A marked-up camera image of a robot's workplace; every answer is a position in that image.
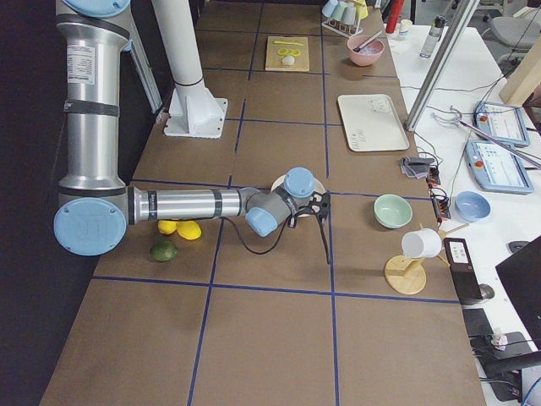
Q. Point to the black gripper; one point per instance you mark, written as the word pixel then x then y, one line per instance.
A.
pixel 324 210

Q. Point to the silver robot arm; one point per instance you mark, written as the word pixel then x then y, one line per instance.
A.
pixel 95 205

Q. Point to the white bear tray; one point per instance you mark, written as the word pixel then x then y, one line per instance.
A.
pixel 371 123

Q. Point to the white round plate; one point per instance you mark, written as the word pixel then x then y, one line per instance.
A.
pixel 318 186

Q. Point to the green bowl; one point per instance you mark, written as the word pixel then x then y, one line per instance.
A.
pixel 392 211

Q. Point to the wooden mug stand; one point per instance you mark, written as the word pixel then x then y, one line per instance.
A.
pixel 407 275

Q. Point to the white mug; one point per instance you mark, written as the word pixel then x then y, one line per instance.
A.
pixel 424 243

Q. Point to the grey cloth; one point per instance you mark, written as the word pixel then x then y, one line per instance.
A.
pixel 416 167

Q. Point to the black orange connector strip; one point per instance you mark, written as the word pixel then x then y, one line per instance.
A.
pixel 439 198

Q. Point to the yellow lemon right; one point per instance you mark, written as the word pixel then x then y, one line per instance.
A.
pixel 189 230

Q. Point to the yellow lemon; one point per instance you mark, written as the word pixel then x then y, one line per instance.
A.
pixel 189 230
pixel 167 227

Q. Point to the black device box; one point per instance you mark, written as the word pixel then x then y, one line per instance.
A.
pixel 462 272

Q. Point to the blue bowl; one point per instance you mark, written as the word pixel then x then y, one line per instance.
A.
pixel 471 206

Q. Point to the yellow lemon left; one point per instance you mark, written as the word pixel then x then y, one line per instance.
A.
pixel 167 227

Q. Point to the green lime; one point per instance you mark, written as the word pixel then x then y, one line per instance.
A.
pixel 163 251

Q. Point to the wooden cutting board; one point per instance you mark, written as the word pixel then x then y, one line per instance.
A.
pixel 273 60

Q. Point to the pink bowl with ice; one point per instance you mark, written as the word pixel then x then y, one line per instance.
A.
pixel 367 55

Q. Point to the teach pendant near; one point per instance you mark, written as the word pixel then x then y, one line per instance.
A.
pixel 495 169

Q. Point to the teach pendant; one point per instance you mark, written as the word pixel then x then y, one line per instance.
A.
pixel 495 169
pixel 502 122

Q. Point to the yellow plastic knife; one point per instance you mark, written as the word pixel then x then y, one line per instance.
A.
pixel 291 43

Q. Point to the white cup rack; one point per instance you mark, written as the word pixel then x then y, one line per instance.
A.
pixel 341 28

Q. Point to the grey cup on rack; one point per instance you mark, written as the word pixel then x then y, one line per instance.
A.
pixel 349 15

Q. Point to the black laptop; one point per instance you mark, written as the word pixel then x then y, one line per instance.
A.
pixel 519 275

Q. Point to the teach pendant far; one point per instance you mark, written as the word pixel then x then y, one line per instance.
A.
pixel 502 122

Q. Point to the yellow cup on rack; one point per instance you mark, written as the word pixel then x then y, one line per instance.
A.
pixel 361 9

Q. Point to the water bottle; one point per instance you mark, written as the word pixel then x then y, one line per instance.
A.
pixel 433 37

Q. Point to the red cylinder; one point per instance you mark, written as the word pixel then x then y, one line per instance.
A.
pixel 394 11

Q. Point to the grey office chair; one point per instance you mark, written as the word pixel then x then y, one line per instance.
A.
pixel 518 32

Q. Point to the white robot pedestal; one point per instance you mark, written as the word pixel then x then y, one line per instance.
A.
pixel 193 111

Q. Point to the aluminium frame post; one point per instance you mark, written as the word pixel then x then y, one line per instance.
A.
pixel 453 35

